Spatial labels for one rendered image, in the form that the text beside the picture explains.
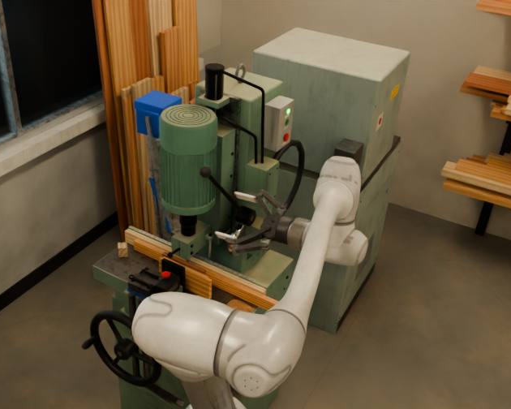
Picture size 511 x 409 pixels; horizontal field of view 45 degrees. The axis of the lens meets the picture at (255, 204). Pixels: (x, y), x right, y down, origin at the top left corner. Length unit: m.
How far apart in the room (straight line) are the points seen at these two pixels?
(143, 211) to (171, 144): 1.88
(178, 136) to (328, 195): 0.53
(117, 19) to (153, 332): 2.36
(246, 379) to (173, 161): 0.91
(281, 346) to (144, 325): 0.26
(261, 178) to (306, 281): 0.73
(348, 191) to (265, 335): 0.52
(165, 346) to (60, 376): 1.97
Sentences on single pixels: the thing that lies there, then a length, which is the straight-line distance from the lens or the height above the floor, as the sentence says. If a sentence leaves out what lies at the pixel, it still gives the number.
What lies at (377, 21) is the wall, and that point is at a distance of 4.05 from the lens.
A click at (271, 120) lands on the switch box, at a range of 2.04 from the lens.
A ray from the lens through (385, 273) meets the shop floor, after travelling 3.78.
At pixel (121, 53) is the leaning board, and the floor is 1.17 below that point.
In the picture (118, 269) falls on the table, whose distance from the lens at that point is 2.21.
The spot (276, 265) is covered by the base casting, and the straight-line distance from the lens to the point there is 2.40.
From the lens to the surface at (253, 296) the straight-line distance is 2.05.
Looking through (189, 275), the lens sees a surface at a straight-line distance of 2.07.
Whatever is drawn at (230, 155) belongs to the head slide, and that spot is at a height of 1.33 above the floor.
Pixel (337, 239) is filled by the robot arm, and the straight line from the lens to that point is 1.59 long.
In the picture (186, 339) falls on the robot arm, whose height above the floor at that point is 1.46.
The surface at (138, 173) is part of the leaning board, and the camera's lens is 3.54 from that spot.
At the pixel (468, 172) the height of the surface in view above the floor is 0.62.
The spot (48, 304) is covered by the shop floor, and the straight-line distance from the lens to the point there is 3.49.
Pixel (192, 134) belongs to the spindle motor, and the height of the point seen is 1.48.
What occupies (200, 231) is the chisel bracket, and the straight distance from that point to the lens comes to 2.09.
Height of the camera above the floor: 2.28
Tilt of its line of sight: 33 degrees down
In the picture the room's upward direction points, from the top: 4 degrees clockwise
